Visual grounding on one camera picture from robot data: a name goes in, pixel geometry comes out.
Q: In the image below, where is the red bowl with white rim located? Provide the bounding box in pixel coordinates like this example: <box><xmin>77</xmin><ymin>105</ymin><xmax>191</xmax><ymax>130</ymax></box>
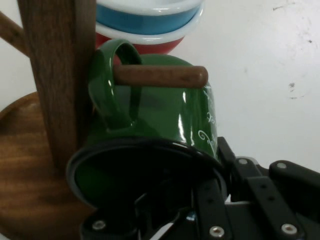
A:
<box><xmin>95</xmin><ymin>9</ymin><xmax>202</xmax><ymax>56</ymax></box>

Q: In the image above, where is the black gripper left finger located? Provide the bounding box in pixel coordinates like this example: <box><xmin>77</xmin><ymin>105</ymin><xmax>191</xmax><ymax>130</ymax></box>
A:
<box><xmin>79</xmin><ymin>178</ymin><xmax>241</xmax><ymax>240</ymax></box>

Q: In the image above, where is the green enamel mug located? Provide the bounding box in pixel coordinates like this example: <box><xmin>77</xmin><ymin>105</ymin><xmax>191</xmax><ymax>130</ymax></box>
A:
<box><xmin>66</xmin><ymin>38</ymin><xmax>232</xmax><ymax>211</ymax></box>

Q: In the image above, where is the blue bowl with white inside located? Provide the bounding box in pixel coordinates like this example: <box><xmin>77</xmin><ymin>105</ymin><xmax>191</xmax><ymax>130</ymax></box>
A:
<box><xmin>96</xmin><ymin>0</ymin><xmax>206</xmax><ymax>36</ymax></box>

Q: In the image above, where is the brown wooden mug tree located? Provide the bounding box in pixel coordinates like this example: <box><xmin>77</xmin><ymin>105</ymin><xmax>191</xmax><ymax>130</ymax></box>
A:
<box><xmin>0</xmin><ymin>0</ymin><xmax>209</xmax><ymax>240</ymax></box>

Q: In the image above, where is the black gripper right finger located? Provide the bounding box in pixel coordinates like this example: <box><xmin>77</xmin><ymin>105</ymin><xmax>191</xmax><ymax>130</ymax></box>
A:
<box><xmin>216</xmin><ymin>136</ymin><xmax>320</xmax><ymax>240</ymax></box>

